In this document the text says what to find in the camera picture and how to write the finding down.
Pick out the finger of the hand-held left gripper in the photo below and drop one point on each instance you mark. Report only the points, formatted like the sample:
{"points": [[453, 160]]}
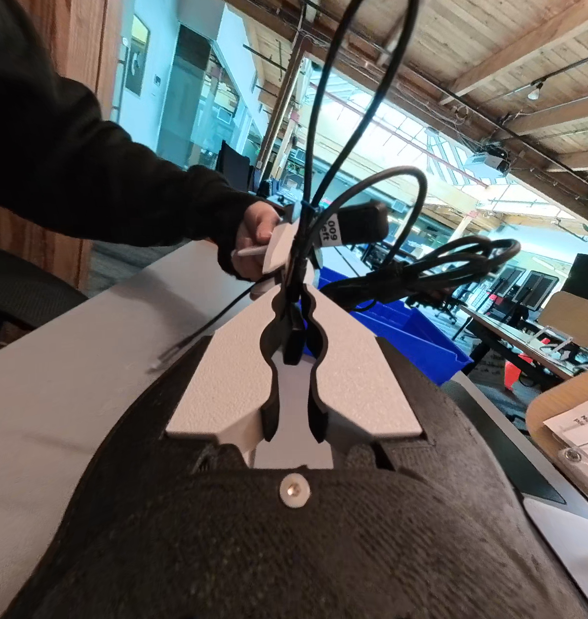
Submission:
{"points": [[279, 249], [313, 266]]}

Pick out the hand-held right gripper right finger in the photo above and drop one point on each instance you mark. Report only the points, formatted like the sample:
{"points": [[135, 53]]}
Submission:
{"points": [[366, 387]]}

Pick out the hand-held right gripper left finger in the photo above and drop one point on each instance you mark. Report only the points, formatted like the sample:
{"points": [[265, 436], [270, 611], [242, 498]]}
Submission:
{"points": [[221, 387]]}

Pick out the large blue plastic bin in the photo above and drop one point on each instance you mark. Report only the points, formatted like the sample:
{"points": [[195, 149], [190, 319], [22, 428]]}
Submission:
{"points": [[410, 348]]}

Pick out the person's left forearm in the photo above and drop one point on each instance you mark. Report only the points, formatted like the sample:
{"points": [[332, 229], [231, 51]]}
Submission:
{"points": [[105, 169]]}

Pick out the grey desk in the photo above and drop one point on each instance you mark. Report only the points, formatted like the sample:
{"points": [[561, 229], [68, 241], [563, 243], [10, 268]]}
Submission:
{"points": [[81, 387]]}

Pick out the person's left hand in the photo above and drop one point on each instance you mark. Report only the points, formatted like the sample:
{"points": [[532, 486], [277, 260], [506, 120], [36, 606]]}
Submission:
{"points": [[253, 237]]}

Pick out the ceiling projector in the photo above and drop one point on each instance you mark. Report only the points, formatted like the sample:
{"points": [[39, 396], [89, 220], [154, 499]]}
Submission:
{"points": [[487, 159]]}

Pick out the black portrait monitor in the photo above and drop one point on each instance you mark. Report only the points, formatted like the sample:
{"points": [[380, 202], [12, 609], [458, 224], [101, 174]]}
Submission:
{"points": [[538, 290], [507, 283]]}

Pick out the wooden background table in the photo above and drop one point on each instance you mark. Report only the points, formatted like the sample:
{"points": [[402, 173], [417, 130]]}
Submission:
{"points": [[516, 333]]}

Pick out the ceiling spotlight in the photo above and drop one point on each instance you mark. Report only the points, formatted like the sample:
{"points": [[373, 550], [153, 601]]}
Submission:
{"points": [[536, 91]]}

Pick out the black mesh office chair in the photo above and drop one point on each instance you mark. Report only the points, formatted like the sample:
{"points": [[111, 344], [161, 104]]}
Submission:
{"points": [[28, 290]]}

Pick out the white printed instruction sheet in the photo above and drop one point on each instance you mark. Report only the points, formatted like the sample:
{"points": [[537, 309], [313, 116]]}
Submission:
{"points": [[584, 425]]}

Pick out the framed wall picture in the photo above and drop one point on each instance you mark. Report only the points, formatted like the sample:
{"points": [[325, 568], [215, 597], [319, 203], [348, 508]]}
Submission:
{"points": [[137, 58]]}

